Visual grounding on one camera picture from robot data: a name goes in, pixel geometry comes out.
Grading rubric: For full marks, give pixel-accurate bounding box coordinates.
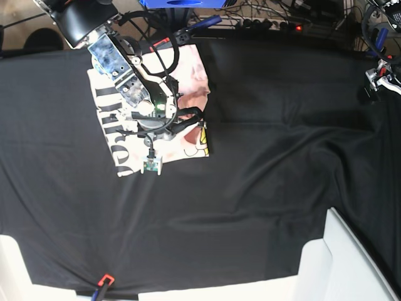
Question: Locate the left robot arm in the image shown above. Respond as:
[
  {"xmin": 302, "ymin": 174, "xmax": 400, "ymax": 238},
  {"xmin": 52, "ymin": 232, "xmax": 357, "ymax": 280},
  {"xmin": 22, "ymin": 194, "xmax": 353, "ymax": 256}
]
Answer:
[{"xmin": 361, "ymin": 1, "xmax": 400, "ymax": 104}]

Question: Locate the red black right clamp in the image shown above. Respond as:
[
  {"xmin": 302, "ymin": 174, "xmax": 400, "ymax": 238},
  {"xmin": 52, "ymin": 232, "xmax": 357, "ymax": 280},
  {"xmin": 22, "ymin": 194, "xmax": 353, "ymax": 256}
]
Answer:
[{"xmin": 369, "ymin": 28, "xmax": 392, "ymax": 59}]

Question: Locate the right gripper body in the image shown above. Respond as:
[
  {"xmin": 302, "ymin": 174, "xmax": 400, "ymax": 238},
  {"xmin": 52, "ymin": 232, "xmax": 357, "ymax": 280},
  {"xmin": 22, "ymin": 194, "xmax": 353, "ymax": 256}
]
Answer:
[{"xmin": 130, "ymin": 107, "xmax": 209, "ymax": 174}]

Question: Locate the red black bottom clamp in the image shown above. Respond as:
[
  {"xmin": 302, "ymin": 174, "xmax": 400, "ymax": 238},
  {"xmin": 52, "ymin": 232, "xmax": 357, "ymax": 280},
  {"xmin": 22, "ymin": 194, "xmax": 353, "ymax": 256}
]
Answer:
[{"xmin": 91, "ymin": 273, "xmax": 115, "ymax": 301}]

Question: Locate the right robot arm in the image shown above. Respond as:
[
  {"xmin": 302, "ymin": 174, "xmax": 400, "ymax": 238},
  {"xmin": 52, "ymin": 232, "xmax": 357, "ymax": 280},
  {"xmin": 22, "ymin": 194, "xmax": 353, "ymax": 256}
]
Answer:
[{"xmin": 37, "ymin": 1, "xmax": 209, "ymax": 177}]

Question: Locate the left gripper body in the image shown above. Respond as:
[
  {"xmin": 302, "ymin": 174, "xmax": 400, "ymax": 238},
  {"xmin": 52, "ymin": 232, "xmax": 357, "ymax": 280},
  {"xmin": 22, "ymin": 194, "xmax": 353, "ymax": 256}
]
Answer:
[{"xmin": 365, "ymin": 59, "xmax": 400, "ymax": 100}]

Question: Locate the pink T-shirt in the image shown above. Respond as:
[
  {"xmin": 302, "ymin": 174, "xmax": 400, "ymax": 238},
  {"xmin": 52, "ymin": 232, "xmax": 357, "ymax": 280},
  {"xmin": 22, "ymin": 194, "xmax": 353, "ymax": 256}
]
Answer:
[{"xmin": 87, "ymin": 45, "xmax": 210, "ymax": 177}]

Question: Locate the white table frame left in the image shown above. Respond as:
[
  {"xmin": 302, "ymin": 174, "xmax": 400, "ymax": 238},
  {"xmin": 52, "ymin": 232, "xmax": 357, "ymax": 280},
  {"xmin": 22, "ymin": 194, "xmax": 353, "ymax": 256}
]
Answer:
[{"xmin": 1, "ymin": 235, "xmax": 78, "ymax": 301}]

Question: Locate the blue box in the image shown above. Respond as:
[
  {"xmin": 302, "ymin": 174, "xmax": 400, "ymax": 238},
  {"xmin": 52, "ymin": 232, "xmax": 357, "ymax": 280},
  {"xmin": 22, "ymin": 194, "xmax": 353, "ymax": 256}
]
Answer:
[{"xmin": 139, "ymin": 0, "xmax": 225, "ymax": 9}]

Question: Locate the red black top clamp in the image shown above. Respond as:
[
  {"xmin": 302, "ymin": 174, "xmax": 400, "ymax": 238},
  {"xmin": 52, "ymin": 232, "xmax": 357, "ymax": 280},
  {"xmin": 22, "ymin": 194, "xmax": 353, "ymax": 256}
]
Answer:
[{"xmin": 153, "ymin": 15, "xmax": 222, "ymax": 50}]

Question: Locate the red black clamp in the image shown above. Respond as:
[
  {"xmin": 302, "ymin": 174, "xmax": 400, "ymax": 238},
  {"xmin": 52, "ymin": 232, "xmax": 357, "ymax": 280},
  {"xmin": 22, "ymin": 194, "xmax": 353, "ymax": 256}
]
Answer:
[
  {"xmin": 91, "ymin": 273, "xmax": 115, "ymax": 301},
  {"xmin": 153, "ymin": 15, "xmax": 222, "ymax": 50},
  {"xmin": 369, "ymin": 28, "xmax": 392, "ymax": 59}
]

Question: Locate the black table cloth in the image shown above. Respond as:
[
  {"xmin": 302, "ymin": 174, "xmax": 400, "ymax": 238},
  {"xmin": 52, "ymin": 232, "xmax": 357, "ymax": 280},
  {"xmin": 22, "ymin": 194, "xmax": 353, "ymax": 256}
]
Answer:
[{"xmin": 1, "ymin": 40, "xmax": 400, "ymax": 298}]

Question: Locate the black power strip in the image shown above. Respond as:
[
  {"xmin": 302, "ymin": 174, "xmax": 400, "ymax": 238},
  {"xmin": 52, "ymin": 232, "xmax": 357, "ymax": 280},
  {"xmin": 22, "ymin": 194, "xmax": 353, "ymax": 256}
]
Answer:
[{"xmin": 210, "ymin": 16, "xmax": 304, "ymax": 33}]

